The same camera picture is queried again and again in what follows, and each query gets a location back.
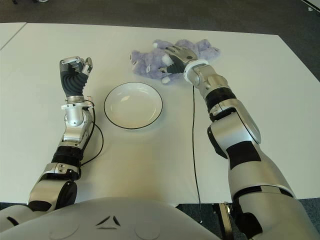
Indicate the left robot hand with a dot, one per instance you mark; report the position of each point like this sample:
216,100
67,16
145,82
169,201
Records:
73,80

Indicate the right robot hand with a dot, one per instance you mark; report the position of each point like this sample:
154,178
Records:
185,56

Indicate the purple plush bunny doll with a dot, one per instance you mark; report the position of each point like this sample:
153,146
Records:
147,61

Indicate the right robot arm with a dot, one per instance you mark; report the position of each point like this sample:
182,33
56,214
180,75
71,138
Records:
235,140

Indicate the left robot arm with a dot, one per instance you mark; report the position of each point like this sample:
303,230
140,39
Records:
72,117

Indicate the white plate black rim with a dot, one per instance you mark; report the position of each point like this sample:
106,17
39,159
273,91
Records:
133,105

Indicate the white floor marker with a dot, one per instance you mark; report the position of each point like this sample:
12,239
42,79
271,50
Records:
309,8

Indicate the grey robot torso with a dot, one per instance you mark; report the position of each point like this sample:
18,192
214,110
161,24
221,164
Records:
112,225

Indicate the metal table leg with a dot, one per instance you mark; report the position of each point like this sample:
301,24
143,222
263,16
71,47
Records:
225,222

